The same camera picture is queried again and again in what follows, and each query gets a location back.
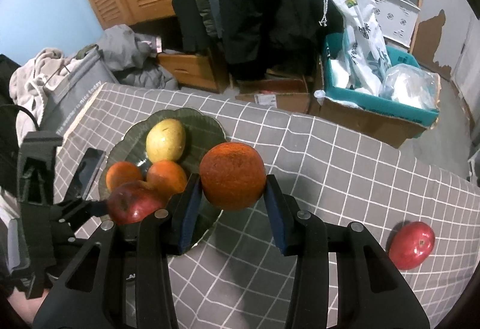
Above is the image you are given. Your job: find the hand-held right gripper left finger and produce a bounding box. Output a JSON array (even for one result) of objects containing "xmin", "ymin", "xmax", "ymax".
[{"xmin": 34, "ymin": 173, "xmax": 204, "ymax": 329}]

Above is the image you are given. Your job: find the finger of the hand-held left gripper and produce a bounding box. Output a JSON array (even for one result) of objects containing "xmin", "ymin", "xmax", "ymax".
[
  {"xmin": 50, "ymin": 148, "xmax": 109, "ymax": 228},
  {"xmin": 54, "ymin": 222, "xmax": 99, "ymax": 245}
]

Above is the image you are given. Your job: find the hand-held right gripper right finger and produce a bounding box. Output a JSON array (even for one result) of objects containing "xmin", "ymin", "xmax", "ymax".
[{"xmin": 263, "ymin": 175, "xmax": 431, "ymax": 329}]

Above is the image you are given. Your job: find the smooth orange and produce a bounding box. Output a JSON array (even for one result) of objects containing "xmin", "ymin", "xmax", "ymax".
[
  {"xmin": 146, "ymin": 160, "xmax": 188, "ymax": 198},
  {"xmin": 106, "ymin": 161, "xmax": 145, "ymax": 192}
]

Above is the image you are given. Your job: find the red apple with yellow patch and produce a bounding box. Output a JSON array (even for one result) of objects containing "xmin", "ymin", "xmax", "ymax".
[{"xmin": 107, "ymin": 181, "xmax": 169, "ymax": 227}]

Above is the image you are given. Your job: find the large rough-skinned orange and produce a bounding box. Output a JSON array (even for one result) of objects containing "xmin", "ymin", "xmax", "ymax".
[{"xmin": 199, "ymin": 142, "xmax": 267, "ymax": 212}]

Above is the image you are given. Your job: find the dark green glass plate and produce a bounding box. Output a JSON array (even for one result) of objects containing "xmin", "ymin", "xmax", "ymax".
[{"xmin": 98, "ymin": 107, "xmax": 226, "ymax": 258}]

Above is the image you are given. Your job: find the person's left forearm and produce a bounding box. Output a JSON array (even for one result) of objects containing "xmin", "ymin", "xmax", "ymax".
[{"xmin": 0, "ymin": 188, "xmax": 51, "ymax": 328}]

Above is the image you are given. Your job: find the grey checked tablecloth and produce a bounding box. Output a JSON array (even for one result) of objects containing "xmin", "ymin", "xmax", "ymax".
[{"xmin": 54, "ymin": 82, "xmax": 480, "ymax": 329}]

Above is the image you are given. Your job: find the grey printed fabric bag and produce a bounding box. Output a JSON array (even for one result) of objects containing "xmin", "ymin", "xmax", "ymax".
[{"xmin": 39, "ymin": 46, "xmax": 121, "ymax": 137}]

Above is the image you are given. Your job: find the beige blanket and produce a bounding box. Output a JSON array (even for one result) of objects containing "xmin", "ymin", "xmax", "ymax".
[{"xmin": 9, "ymin": 48, "xmax": 81, "ymax": 142}]

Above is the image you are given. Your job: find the brown labelled cardboard box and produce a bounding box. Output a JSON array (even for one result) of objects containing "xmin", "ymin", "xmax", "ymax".
[{"xmin": 235, "ymin": 69, "xmax": 316, "ymax": 114}]

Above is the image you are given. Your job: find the grey clothing pile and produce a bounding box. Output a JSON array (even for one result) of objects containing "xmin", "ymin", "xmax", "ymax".
[{"xmin": 95, "ymin": 24, "xmax": 181, "ymax": 90}]

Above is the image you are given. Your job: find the wooden drawer box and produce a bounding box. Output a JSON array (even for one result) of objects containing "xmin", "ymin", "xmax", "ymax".
[{"xmin": 157, "ymin": 50, "xmax": 229, "ymax": 93}]

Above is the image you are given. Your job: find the teal cardboard box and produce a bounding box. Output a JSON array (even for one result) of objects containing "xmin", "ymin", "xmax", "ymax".
[{"xmin": 309, "ymin": 33, "xmax": 441, "ymax": 150}]

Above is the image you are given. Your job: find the white plastic packet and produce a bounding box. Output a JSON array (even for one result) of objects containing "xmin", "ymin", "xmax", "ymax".
[{"xmin": 330, "ymin": 55, "xmax": 355, "ymax": 88}]

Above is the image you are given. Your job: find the clear plastic bag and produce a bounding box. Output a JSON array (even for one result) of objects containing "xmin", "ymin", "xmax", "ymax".
[{"xmin": 379, "ymin": 63, "xmax": 439, "ymax": 110}]

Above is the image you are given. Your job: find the white printed sack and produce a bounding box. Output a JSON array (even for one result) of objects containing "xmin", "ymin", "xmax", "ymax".
[{"xmin": 309, "ymin": 0, "xmax": 392, "ymax": 97}]

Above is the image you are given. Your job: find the white patterned storage box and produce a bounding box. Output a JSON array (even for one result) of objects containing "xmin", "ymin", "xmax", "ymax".
[{"xmin": 373, "ymin": 0, "xmax": 419, "ymax": 47}]

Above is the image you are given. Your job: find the black cable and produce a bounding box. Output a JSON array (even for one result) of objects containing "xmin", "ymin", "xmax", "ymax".
[{"xmin": 14, "ymin": 105, "xmax": 43, "ymax": 133}]

